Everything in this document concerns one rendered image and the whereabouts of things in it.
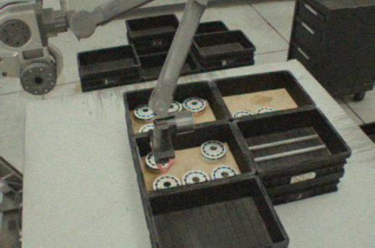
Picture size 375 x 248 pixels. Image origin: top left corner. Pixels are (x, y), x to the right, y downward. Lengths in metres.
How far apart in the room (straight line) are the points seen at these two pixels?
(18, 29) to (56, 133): 0.88
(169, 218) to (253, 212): 0.29
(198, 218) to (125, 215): 0.32
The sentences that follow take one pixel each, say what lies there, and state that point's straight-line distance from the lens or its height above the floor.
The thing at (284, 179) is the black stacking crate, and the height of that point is 0.85.
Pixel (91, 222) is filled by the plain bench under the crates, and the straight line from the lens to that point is 1.62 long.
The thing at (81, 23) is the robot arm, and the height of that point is 1.46.
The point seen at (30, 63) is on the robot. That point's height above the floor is 1.20.
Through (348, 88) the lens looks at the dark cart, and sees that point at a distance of 3.36.
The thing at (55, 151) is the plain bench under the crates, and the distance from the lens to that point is 1.93.
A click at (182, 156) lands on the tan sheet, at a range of 1.63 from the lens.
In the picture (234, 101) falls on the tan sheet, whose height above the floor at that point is 0.83.
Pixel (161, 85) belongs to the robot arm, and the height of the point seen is 1.26.
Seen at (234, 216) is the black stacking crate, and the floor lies 0.83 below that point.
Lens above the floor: 1.98
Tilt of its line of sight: 38 degrees down
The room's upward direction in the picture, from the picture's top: straight up
